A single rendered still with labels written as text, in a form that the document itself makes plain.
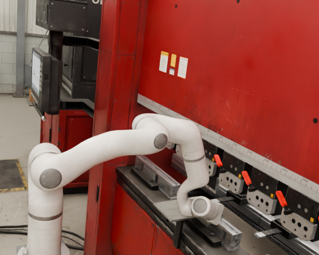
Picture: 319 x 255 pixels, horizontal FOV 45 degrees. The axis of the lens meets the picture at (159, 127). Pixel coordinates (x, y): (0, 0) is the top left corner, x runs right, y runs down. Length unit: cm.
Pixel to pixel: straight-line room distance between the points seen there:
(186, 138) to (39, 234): 63
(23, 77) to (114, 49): 599
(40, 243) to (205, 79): 109
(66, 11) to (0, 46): 602
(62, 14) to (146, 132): 135
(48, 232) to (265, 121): 95
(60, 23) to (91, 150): 131
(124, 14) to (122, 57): 27
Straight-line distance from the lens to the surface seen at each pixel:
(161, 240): 223
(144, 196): 235
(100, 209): 280
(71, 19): 252
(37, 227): 144
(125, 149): 136
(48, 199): 140
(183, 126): 145
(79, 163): 133
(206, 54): 195
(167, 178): 235
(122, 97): 255
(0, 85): 860
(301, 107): 151
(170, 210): 194
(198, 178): 155
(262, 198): 168
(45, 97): 253
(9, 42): 847
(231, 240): 191
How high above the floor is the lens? 190
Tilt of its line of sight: 16 degrees down
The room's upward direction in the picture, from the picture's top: 7 degrees clockwise
